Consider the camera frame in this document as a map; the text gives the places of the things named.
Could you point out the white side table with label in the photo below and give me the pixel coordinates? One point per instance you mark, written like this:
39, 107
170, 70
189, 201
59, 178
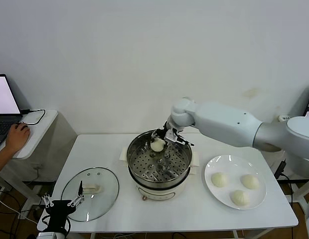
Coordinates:
270, 164

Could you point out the black computer mouse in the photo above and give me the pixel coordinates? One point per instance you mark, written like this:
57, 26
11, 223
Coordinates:
26, 127

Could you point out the white power strip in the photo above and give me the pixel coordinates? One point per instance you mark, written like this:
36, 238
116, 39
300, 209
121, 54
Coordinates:
26, 214

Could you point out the person's bare hand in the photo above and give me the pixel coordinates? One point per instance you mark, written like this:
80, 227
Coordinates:
17, 139

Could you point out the white steamed baozi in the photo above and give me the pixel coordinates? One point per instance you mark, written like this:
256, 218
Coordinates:
157, 145
219, 179
250, 182
240, 198

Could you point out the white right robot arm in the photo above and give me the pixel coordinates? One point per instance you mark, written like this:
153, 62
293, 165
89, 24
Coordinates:
224, 124

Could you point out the person's bare forearm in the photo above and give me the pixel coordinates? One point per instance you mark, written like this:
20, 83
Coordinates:
0, 161

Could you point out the white side table rounded top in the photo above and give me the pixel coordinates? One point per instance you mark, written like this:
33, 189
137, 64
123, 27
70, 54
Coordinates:
42, 134

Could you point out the white round plate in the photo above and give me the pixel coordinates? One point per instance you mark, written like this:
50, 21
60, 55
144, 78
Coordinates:
231, 164

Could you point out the black laptop with large screen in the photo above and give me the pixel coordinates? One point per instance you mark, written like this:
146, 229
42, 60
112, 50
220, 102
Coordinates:
2, 99

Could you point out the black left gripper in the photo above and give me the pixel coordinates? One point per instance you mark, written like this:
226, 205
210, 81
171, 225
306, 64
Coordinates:
58, 209

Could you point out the stainless steel steamer insert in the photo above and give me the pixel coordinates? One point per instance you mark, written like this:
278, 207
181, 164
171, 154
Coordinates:
169, 164

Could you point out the small white label sticker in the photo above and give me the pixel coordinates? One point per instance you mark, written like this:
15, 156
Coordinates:
284, 118

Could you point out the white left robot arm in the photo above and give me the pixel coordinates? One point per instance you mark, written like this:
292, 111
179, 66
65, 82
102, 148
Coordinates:
48, 235

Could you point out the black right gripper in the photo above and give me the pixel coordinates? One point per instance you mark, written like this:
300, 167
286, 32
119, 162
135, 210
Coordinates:
167, 134

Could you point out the cream electric cooking pot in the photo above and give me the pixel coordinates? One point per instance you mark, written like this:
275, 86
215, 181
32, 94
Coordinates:
157, 193

